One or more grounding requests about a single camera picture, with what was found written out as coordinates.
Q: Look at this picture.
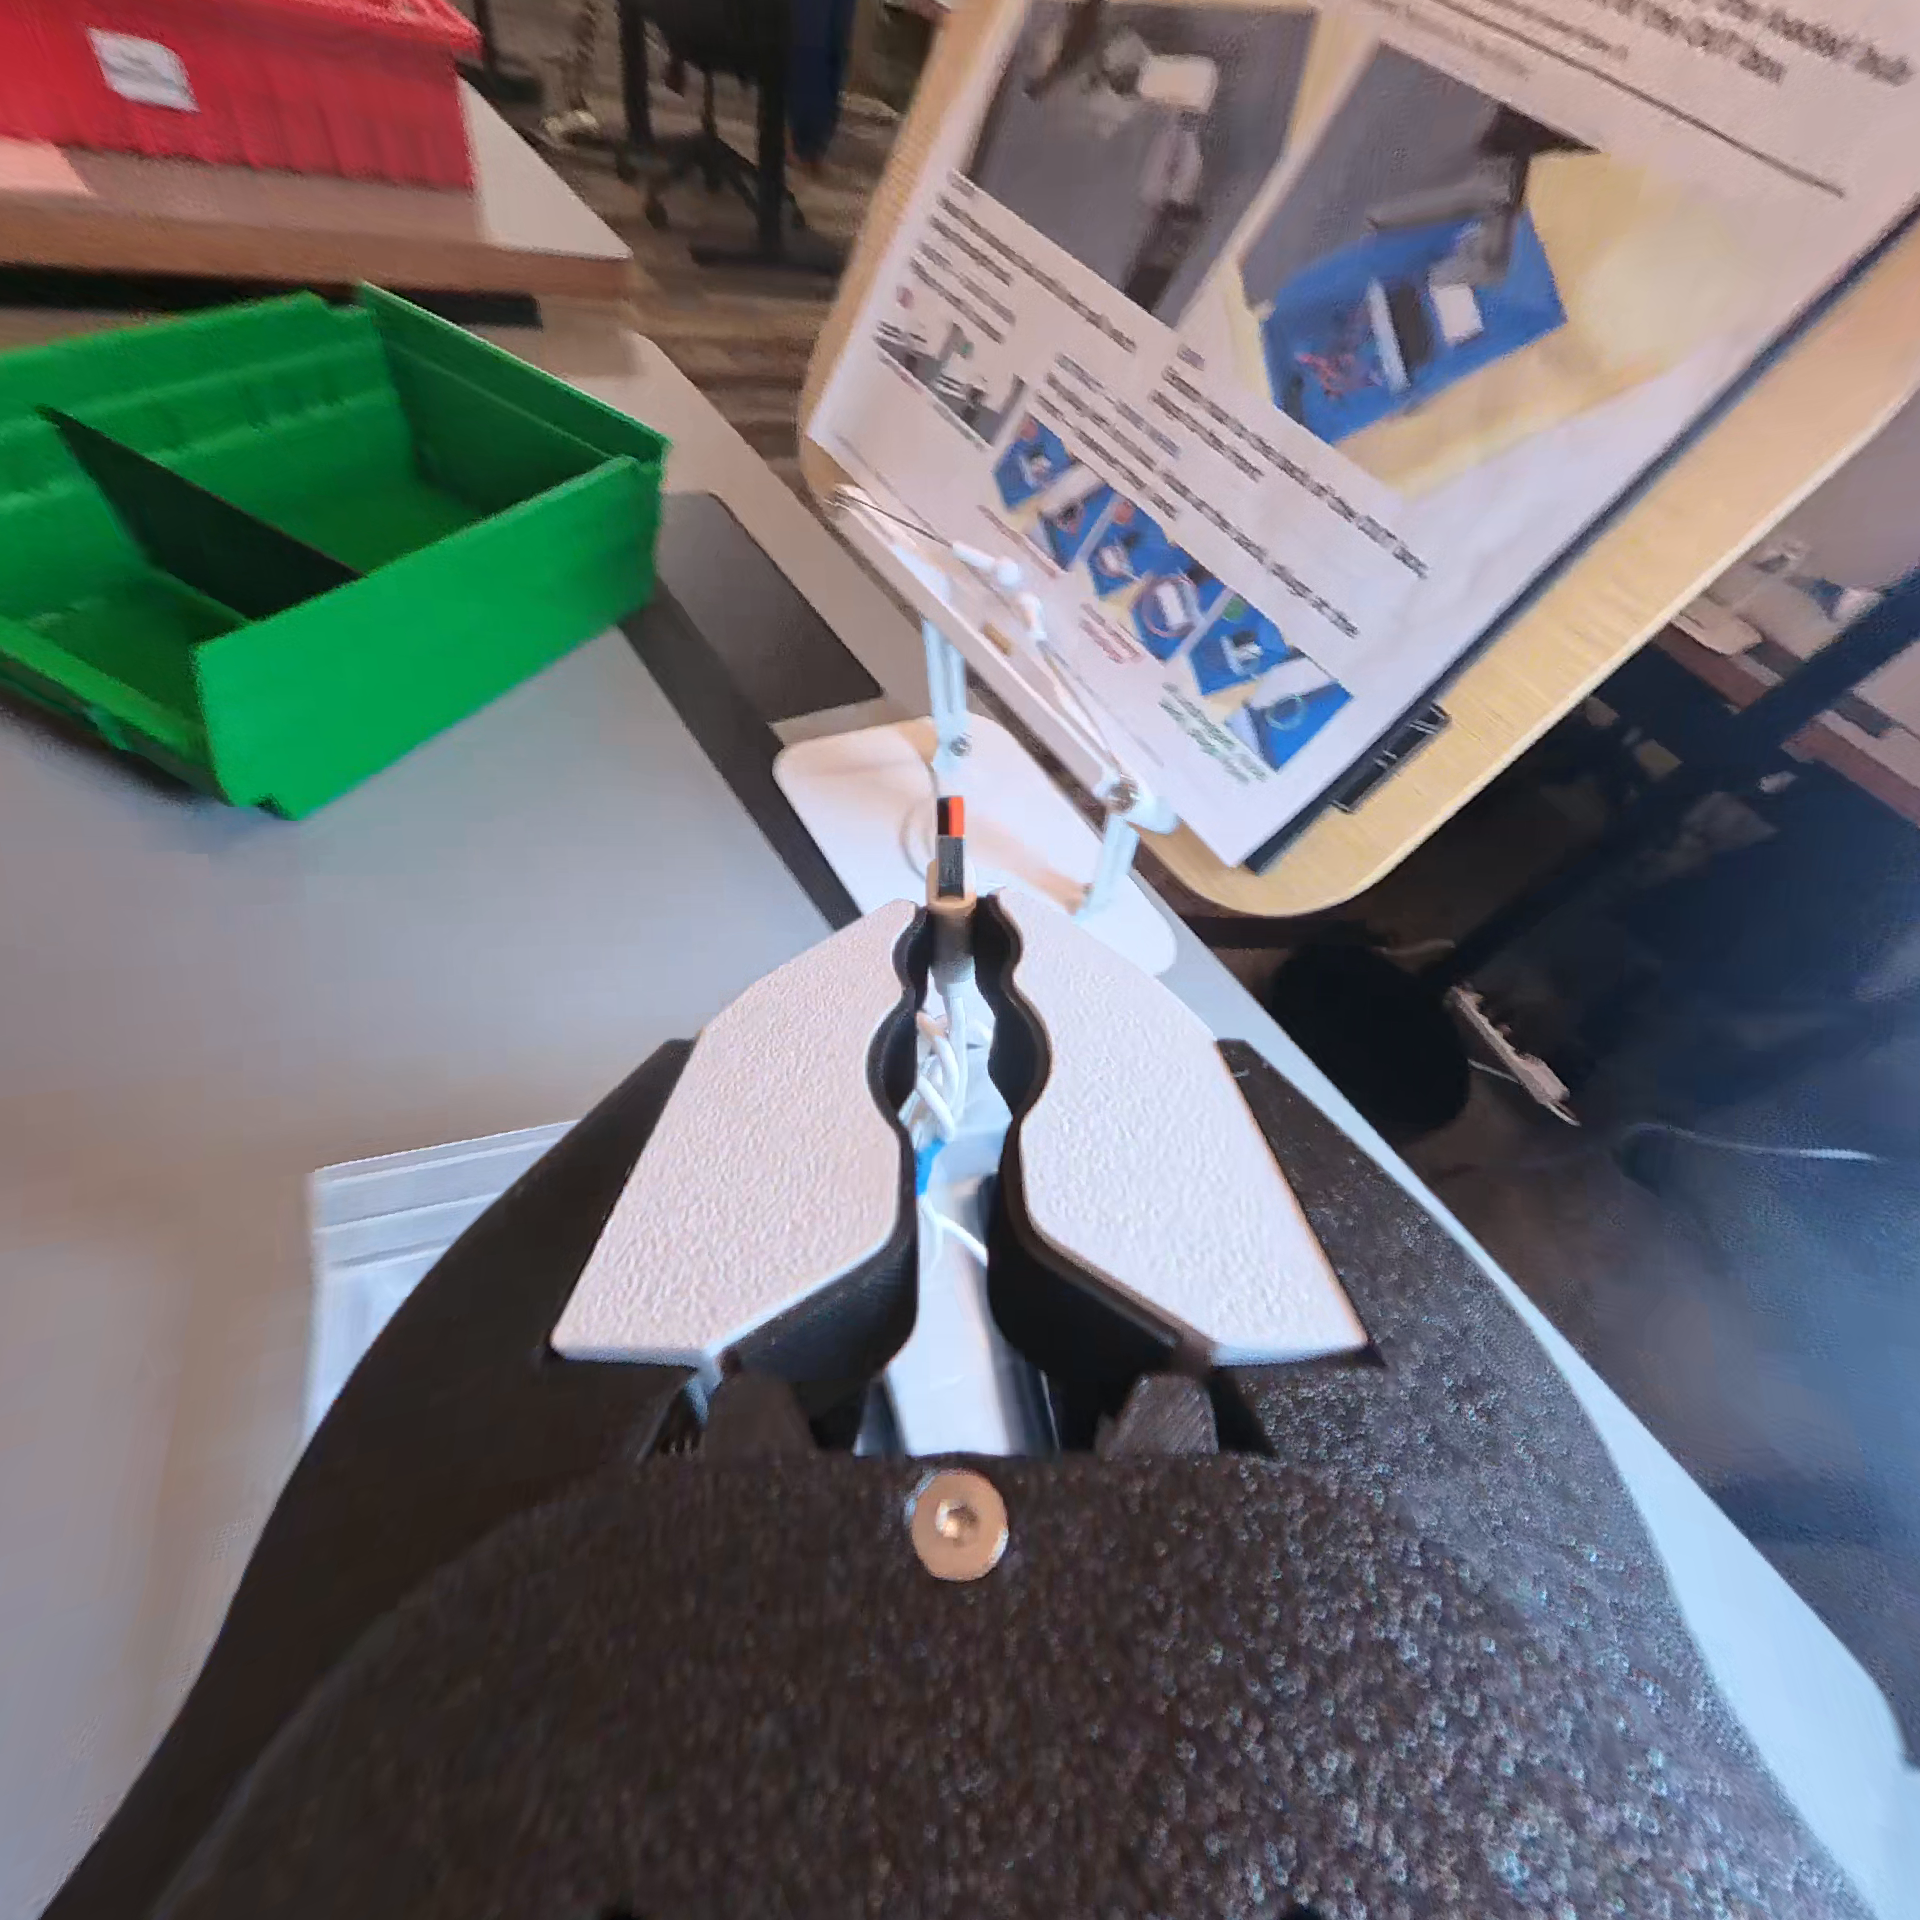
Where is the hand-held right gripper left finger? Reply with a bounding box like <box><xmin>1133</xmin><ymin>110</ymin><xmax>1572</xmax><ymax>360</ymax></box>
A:
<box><xmin>549</xmin><ymin>897</ymin><xmax>922</xmax><ymax>1370</ymax></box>

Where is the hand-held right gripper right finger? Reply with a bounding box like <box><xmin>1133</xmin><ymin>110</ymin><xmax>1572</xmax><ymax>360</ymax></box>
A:
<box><xmin>977</xmin><ymin>892</ymin><xmax>1368</xmax><ymax>1374</ymax></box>

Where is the white usb cable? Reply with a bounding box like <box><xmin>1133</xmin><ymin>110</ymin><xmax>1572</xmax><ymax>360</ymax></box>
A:
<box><xmin>900</xmin><ymin>795</ymin><xmax>999</xmax><ymax>1291</ymax></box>

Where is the green plastic bin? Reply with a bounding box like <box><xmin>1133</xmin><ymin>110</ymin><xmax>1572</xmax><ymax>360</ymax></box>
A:
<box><xmin>0</xmin><ymin>282</ymin><xmax>671</xmax><ymax>824</ymax></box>

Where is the clear plastic zip bag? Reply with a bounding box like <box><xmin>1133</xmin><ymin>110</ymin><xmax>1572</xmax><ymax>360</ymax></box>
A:
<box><xmin>305</xmin><ymin>1118</ymin><xmax>577</xmax><ymax>1443</ymax></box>

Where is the white power strip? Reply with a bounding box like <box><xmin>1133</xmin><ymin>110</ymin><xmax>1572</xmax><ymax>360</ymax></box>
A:
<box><xmin>1440</xmin><ymin>983</ymin><xmax>1584</xmax><ymax>1127</ymax></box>

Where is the white document stand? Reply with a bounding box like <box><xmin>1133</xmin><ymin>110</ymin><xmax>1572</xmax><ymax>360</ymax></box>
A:
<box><xmin>773</xmin><ymin>0</ymin><xmax>1920</xmax><ymax>976</ymax></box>

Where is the printed instruction sheet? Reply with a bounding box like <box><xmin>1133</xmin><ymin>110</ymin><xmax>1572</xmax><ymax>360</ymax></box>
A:
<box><xmin>801</xmin><ymin>0</ymin><xmax>1920</xmax><ymax>873</ymax></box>

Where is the black green-bin divider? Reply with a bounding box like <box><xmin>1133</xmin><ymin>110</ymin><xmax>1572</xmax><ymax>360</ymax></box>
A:
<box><xmin>36</xmin><ymin>404</ymin><xmax>360</xmax><ymax>625</ymax></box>

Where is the black office chair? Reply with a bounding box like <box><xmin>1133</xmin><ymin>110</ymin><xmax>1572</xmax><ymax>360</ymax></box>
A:
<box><xmin>615</xmin><ymin>0</ymin><xmax>840</xmax><ymax>272</ymax></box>

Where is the red plastic bin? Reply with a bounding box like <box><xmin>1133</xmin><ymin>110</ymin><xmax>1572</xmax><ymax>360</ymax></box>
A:
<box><xmin>0</xmin><ymin>0</ymin><xmax>482</xmax><ymax>190</ymax></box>

